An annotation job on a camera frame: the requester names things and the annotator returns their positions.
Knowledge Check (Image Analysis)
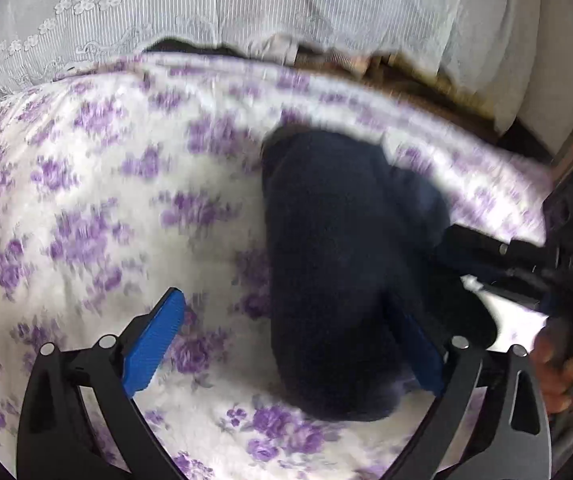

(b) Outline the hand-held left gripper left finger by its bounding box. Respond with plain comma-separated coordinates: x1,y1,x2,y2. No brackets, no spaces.
15,287,187,480

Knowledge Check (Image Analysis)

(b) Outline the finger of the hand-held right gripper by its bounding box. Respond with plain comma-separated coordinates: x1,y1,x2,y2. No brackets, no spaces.
445,225,553,267
461,264,553,311

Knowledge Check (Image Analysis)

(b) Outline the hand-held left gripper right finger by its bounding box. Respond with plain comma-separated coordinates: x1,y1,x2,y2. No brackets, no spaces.
381,299,552,480

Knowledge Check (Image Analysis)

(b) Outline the navy blue knitted sweater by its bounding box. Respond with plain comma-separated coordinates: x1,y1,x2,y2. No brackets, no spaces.
260,127,498,423

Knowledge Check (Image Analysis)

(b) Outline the person's right hand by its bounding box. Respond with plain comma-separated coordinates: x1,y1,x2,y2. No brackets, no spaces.
531,320,573,415

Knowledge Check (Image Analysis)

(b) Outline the purple floral bedsheet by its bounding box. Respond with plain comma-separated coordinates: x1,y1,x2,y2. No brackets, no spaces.
0,52,558,480

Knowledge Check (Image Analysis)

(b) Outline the pink zippered garment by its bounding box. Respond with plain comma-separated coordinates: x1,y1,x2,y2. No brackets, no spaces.
317,52,373,75

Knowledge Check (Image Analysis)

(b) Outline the grey cloth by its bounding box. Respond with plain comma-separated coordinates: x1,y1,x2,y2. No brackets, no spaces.
246,35,300,64

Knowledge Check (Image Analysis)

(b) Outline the dark cloth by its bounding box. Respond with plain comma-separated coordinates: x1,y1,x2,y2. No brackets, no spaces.
144,37,247,59

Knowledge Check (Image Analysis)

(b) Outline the white lace cloth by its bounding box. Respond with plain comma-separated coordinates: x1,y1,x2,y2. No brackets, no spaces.
0,0,547,131

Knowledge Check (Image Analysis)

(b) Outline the brown wooden bed frame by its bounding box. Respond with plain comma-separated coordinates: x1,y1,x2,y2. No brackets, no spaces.
367,52,558,162

